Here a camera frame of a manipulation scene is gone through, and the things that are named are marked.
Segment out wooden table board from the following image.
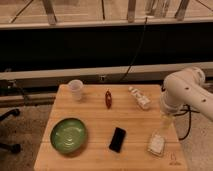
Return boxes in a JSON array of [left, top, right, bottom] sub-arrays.
[[34, 84, 187, 171]]

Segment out black office chair base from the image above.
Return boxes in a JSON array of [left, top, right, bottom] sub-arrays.
[[0, 108, 22, 155]]

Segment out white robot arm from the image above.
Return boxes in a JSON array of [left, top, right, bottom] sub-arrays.
[[159, 67, 213, 131]]

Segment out red chili pepper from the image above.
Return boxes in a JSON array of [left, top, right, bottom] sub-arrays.
[[105, 90, 112, 109]]

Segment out white plastic bottle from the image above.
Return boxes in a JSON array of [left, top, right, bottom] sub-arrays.
[[129, 86, 151, 110]]

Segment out green bowl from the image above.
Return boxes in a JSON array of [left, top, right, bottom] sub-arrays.
[[50, 118, 87, 154]]

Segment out black hanging cable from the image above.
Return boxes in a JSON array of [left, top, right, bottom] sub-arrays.
[[119, 16, 149, 82]]

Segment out black floor cable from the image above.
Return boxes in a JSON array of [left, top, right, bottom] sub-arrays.
[[173, 104, 201, 141]]

